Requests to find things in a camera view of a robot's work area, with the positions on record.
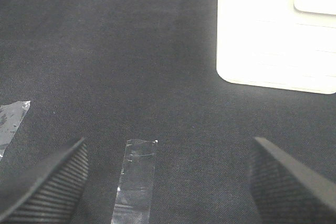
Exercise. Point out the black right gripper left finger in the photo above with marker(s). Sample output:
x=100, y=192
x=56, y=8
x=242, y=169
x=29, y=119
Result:
x=50, y=191

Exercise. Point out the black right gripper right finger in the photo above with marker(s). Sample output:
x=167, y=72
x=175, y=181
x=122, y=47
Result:
x=285, y=190

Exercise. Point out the right clear tape strip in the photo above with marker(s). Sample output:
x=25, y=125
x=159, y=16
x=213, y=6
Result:
x=134, y=191

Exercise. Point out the clear tape strip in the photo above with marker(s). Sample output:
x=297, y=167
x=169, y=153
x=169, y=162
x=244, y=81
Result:
x=11, y=118
x=134, y=191

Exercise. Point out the middle clear tape strip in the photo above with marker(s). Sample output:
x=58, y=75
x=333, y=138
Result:
x=11, y=118

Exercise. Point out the black fabric table cover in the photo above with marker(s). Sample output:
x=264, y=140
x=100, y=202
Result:
x=115, y=70

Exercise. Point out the white plastic storage box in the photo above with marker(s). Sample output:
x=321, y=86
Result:
x=282, y=44

